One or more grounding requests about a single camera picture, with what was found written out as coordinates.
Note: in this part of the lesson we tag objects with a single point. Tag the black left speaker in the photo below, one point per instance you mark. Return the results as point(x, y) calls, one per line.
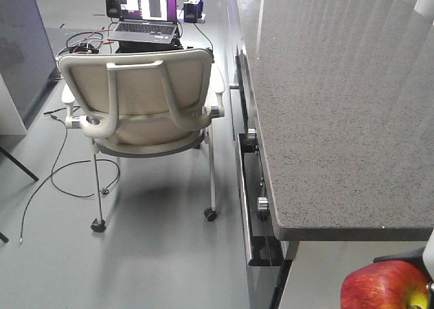
point(113, 9)

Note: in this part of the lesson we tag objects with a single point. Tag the grey cabinet at left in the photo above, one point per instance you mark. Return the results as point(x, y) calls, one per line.
point(27, 65)

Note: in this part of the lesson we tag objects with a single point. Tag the black right speaker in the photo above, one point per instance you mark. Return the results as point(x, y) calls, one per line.
point(191, 13)

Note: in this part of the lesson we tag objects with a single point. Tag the black tripod leg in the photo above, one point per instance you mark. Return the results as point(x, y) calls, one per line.
point(19, 164)

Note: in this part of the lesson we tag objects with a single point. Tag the grey stone counter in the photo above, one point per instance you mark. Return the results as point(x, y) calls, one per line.
point(341, 95)

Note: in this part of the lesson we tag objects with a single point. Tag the grey open laptop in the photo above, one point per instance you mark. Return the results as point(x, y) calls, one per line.
point(146, 21)

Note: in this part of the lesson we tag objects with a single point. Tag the red yellow apple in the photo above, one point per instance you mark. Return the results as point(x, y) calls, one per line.
point(389, 284)

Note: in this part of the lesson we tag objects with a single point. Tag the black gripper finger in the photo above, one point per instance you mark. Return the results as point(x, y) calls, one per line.
point(413, 257)

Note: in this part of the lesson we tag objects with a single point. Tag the black speaker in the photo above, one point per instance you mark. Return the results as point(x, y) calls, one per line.
point(113, 9)
point(191, 13)

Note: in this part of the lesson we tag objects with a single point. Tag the white office chair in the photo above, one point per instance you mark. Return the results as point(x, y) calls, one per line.
point(143, 105)

